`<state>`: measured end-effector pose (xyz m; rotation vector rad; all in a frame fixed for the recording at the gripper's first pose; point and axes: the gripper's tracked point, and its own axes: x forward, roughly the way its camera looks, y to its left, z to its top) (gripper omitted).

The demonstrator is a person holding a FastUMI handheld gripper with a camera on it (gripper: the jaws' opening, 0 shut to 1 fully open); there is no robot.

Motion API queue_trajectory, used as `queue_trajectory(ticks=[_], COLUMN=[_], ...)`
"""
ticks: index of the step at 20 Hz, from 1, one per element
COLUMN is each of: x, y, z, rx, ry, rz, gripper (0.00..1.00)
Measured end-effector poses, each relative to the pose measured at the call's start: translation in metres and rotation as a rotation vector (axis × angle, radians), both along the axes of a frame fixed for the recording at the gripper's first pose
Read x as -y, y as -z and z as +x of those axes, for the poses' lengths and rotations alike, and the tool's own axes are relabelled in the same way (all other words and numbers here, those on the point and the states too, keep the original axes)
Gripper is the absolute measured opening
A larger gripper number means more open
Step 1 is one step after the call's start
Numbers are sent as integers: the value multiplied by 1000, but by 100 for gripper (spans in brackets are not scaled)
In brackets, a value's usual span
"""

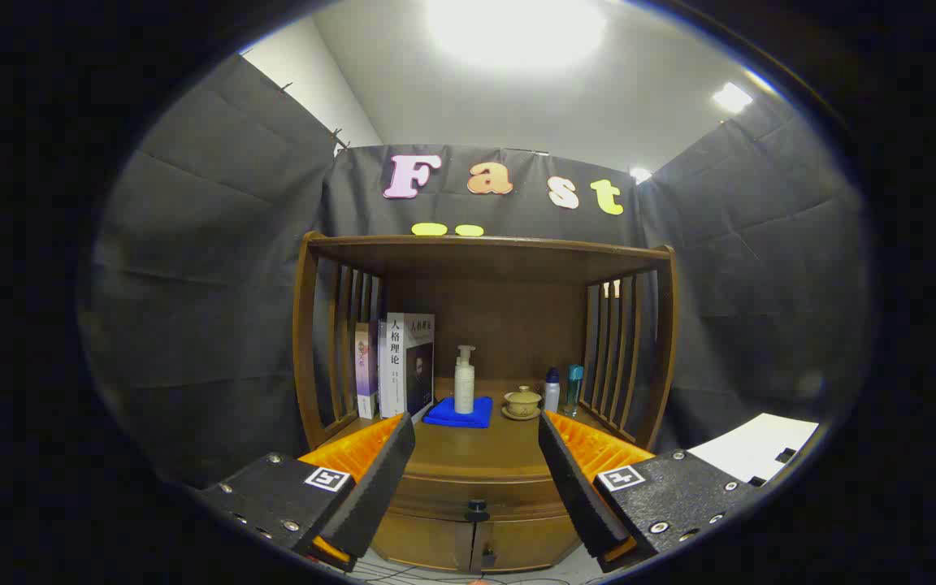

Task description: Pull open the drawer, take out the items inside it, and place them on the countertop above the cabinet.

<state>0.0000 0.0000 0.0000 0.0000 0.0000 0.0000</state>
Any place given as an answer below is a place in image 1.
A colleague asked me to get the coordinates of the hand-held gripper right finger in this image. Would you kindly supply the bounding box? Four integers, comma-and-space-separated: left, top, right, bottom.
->
537, 409, 768, 574

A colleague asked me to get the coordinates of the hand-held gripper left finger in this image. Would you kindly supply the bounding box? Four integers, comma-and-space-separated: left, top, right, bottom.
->
192, 412, 418, 574

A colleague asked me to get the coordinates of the wooden drawer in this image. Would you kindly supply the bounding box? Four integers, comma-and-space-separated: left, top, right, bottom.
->
387, 473, 574, 525

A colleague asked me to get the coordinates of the wooden cabinet door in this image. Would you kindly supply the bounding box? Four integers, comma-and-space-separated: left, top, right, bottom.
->
472, 513, 583, 574
370, 512, 475, 571

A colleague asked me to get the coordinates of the wooden countertop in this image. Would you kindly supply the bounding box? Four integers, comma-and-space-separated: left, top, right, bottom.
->
314, 378, 652, 480

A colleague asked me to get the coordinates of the white drawer unit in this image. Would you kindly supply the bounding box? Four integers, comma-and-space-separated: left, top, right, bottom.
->
687, 413, 820, 487

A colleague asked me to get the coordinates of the wooden cabinet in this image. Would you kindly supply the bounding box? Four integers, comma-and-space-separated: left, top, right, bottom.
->
292, 232, 678, 574

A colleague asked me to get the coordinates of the yellow lidded teacup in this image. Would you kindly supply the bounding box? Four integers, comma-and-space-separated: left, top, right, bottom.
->
503, 386, 543, 421

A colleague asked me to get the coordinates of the teal slim bottle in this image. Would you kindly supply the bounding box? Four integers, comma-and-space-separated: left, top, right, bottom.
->
564, 364, 585, 417

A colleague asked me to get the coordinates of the blue folded cloth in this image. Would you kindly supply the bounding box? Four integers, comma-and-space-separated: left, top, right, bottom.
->
422, 396, 494, 429

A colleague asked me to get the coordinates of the thin purple book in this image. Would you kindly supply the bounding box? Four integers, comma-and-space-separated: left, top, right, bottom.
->
354, 323, 381, 420

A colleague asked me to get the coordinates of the white portrait book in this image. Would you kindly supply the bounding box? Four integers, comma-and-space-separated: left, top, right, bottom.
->
379, 313, 436, 419

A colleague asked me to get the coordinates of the white pump bottle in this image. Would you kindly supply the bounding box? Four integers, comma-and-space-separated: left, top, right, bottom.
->
453, 345, 477, 415

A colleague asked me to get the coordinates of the small ceiling light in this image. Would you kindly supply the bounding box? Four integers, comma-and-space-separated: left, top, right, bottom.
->
712, 81, 755, 115

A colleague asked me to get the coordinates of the large ceiling light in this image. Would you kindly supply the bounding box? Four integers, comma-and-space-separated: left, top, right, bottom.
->
423, 0, 609, 74

